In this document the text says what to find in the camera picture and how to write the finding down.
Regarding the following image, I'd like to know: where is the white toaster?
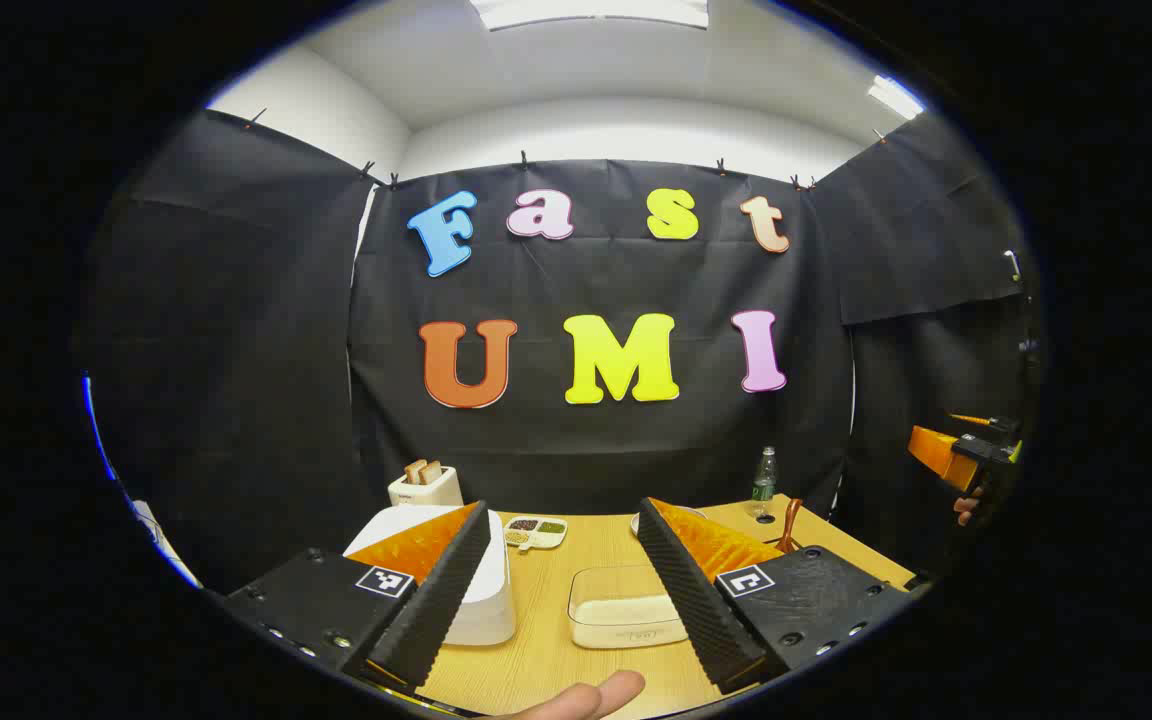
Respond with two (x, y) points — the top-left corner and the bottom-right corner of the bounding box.
(388, 464), (464, 508)

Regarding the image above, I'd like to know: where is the white divided grain dish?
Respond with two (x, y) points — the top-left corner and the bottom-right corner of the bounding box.
(503, 515), (569, 552)

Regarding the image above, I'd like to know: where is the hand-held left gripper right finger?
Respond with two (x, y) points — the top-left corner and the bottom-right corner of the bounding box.
(636, 497), (913, 694)

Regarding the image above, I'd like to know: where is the white round plate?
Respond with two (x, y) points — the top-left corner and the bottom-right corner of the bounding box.
(630, 506), (708, 537)

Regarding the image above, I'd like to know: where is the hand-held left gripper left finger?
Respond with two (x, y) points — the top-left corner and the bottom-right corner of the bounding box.
(226, 500), (493, 693)

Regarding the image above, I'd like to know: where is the clear container of rice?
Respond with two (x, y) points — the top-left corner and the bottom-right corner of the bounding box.
(567, 565), (690, 650)

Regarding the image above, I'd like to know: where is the black backdrop cloth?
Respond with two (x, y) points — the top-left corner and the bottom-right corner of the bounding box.
(76, 108), (1042, 593)

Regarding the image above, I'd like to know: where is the white rice cooker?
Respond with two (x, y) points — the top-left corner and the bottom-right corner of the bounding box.
(344, 504), (517, 647)

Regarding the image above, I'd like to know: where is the white side desk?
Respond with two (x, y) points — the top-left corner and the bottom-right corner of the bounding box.
(129, 498), (203, 591)

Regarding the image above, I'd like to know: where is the small ceiling light panel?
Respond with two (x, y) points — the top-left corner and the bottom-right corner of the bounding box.
(867, 75), (926, 122)

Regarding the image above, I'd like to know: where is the clear green-label water bottle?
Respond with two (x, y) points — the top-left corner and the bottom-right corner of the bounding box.
(750, 446), (779, 517)

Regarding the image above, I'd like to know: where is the long ceiling light panel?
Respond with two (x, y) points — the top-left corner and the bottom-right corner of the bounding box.
(469, 0), (711, 32)

